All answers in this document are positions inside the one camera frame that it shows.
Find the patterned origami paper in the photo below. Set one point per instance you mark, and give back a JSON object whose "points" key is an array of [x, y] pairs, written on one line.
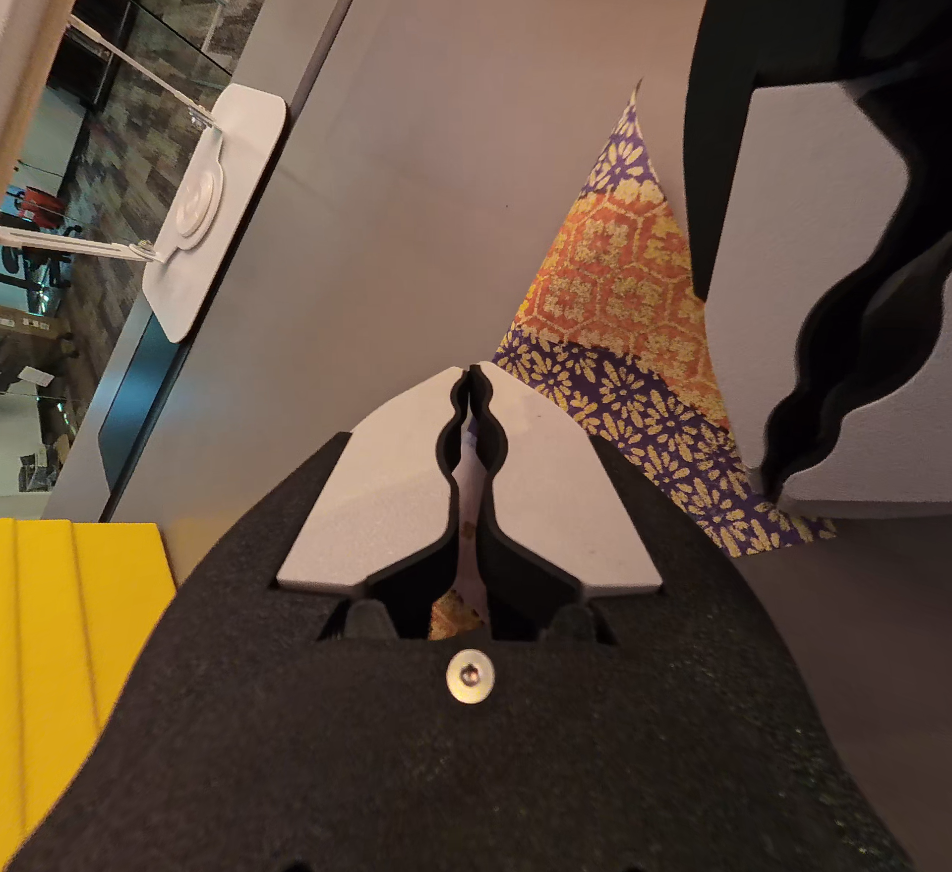
{"points": [[617, 277]]}

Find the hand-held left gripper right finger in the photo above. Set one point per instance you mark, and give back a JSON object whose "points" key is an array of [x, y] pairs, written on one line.
{"points": [[565, 507]]}

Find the yellow plastic bin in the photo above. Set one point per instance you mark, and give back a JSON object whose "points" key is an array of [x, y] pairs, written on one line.
{"points": [[74, 626]]}

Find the black office chair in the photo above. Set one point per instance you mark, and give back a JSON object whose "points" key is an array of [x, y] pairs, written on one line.
{"points": [[44, 266]]}

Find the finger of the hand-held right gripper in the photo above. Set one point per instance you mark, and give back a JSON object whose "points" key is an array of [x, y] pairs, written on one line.
{"points": [[892, 455], [803, 202]]}

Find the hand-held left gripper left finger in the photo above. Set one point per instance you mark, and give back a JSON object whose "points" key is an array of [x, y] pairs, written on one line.
{"points": [[372, 500]]}

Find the white metal document stand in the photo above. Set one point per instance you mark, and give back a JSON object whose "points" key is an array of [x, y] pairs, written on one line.
{"points": [[223, 165]]}

